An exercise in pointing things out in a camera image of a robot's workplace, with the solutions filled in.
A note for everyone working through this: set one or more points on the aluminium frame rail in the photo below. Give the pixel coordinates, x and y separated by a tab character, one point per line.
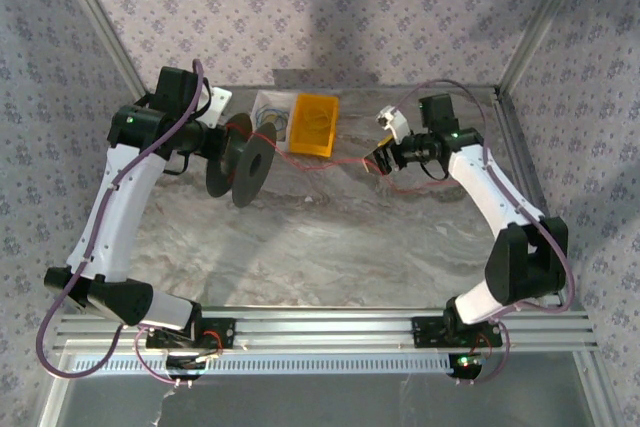
360	88
515	147

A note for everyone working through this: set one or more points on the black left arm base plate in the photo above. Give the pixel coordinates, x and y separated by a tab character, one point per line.
227	332

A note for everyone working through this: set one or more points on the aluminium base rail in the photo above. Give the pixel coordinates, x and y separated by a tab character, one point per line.
325	329

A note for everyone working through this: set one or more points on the white plastic bin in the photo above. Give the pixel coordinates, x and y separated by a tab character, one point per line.
270	97

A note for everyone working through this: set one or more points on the aluminium frame leg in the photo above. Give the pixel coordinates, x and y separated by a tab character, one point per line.
595	387
52	397

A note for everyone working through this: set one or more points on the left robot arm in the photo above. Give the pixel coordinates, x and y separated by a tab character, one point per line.
115	207

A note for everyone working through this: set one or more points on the yellow plastic bin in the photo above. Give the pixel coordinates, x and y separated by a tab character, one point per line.
312	144

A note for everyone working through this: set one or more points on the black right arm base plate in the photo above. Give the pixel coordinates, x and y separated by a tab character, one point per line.
425	332

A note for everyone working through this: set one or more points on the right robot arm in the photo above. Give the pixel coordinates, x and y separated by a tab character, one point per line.
490	187

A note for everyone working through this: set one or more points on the aluminium frame post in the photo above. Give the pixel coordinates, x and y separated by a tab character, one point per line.
102	17
545	17

